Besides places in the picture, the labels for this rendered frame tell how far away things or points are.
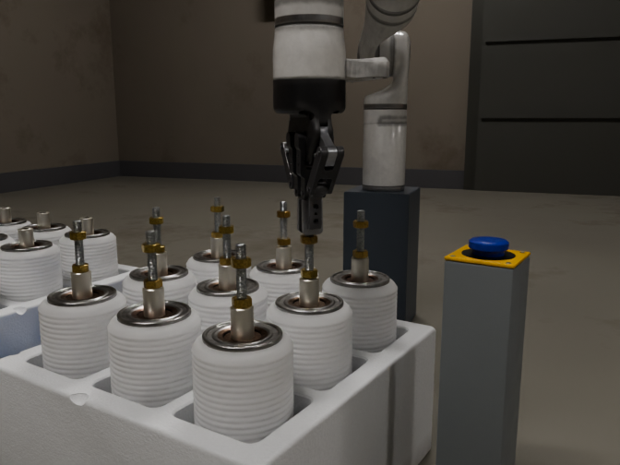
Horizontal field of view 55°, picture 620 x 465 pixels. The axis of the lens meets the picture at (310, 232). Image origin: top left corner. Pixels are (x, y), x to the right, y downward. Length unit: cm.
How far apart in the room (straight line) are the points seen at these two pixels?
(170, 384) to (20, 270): 45
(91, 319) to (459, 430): 41
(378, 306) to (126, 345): 30
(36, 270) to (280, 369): 56
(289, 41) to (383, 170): 69
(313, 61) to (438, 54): 339
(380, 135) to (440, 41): 275
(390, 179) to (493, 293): 69
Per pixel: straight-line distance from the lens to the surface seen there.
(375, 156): 126
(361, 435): 66
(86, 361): 71
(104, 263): 109
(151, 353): 61
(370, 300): 72
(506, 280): 61
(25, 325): 98
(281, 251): 80
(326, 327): 62
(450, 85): 395
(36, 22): 441
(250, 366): 53
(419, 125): 397
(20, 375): 73
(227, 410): 55
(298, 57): 60
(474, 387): 65
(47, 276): 102
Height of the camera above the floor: 45
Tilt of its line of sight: 11 degrees down
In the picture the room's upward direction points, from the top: straight up
